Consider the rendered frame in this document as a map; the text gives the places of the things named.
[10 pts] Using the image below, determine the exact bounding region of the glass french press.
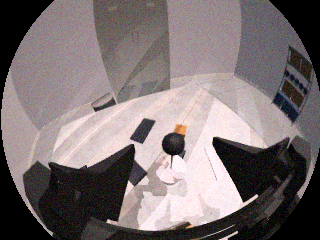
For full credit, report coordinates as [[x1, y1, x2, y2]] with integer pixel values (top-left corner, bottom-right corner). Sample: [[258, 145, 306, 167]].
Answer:
[[156, 132, 187, 188]]

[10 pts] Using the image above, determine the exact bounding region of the brown cube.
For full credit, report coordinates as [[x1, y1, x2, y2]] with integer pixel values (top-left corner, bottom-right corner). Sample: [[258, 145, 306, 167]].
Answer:
[[173, 124, 188, 140]]

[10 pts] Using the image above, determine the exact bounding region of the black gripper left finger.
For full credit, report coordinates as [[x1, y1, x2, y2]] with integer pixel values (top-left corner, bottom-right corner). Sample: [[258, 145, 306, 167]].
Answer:
[[48, 144, 136, 221]]

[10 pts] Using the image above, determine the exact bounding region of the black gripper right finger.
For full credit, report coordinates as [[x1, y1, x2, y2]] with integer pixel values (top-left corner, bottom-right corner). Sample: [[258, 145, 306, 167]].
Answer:
[[212, 136, 289, 203]]

